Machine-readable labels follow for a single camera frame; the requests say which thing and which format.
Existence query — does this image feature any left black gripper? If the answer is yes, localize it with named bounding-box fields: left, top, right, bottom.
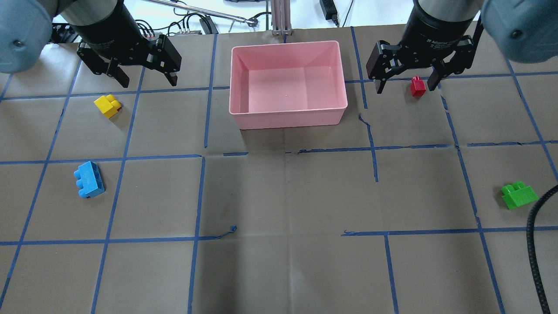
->
left=76, top=4, right=182, bottom=88

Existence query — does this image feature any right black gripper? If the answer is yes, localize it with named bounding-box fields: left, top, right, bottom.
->
left=366, top=7, right=484, bottom=95

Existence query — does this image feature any yellow toy block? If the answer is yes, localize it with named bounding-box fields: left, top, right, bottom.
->
left=94, top=95, right=122, bottom=119

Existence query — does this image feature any blue toy block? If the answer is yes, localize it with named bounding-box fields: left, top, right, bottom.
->
left=74, top=161, right=105, bottom=198

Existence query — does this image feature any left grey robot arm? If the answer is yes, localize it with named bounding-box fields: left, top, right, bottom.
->
left=0, top=0, right=182, bottom=88

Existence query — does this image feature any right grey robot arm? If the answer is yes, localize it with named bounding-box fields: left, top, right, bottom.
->
left=366, top=0, right=558, bottom=93

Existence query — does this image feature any pink plastic box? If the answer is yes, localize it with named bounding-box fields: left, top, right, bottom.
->
left=228, top=41, right=348, bottom=130

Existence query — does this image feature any red toy block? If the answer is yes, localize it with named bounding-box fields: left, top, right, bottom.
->
left=410, top=76, right=427, bottom=97

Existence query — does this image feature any black power adapter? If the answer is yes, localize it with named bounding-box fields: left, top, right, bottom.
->
left=319, top=0, right=338, bottom=24

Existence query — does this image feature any metal rod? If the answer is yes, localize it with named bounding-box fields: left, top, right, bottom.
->
left=145, top=0, right=259, bottom=27

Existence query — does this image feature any green toy block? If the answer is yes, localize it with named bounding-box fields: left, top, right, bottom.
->
left=500, top=181, right=539, bottom=210

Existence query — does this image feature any aluminium frame post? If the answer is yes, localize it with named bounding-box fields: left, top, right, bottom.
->
left=270, top=0, right=293, bottom=36

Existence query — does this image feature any black braided cable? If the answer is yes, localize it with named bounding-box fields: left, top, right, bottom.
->
left=526, top=184, right=558, bottom=314

